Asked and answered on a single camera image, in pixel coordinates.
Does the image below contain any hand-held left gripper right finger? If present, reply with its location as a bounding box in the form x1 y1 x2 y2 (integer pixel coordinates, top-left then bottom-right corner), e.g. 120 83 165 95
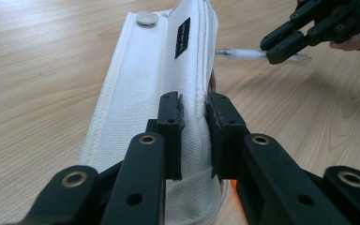
205 91 251 181

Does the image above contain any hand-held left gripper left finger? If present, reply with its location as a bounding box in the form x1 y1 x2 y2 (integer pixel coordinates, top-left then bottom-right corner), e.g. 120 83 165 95
145 90 186 182

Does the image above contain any white pen with clear cap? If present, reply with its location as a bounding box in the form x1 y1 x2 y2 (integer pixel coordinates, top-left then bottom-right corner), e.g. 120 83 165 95
215 48 313 67

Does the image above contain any orange highlighter pen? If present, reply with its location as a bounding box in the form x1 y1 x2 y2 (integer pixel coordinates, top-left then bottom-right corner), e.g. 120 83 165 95
229 179 240 196

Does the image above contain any white fabric pencil case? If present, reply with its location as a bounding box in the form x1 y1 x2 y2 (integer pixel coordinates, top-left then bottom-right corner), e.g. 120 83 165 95
78 0 233 225

